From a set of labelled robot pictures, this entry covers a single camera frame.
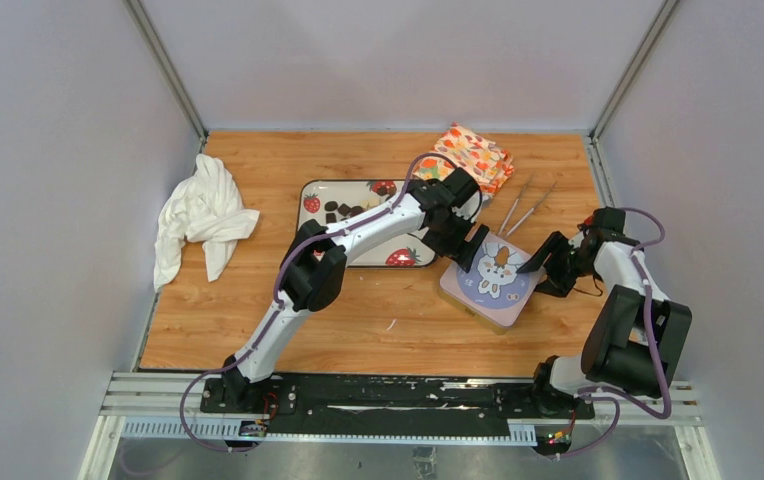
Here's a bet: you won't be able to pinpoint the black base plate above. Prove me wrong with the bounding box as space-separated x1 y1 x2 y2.
200 373 594 437

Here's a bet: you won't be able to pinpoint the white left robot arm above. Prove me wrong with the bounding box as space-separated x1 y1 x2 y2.
219 168 489 413

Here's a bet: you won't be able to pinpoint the white cloth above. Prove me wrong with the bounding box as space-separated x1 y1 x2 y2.
153 154 260 291

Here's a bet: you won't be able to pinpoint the silver tin lid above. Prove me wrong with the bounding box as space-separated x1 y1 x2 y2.
439 233 543 308

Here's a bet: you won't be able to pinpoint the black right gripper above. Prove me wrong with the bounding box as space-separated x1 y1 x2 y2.
519 231 599 299

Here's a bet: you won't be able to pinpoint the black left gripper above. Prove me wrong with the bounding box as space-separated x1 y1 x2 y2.
421 208 487 272

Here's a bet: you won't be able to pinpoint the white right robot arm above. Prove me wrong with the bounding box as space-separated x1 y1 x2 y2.
518 207 692 418

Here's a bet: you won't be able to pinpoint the orange floral cloth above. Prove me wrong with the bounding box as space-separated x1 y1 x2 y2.
413 123 515 203

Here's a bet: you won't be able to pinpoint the metal tongs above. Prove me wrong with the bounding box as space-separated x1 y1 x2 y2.
497 173 559 240

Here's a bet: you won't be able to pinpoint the strawberry print tray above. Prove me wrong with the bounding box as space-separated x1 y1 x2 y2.
297 178 440 269

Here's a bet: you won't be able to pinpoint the yellow tin box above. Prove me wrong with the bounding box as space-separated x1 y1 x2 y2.
439 290 525 335

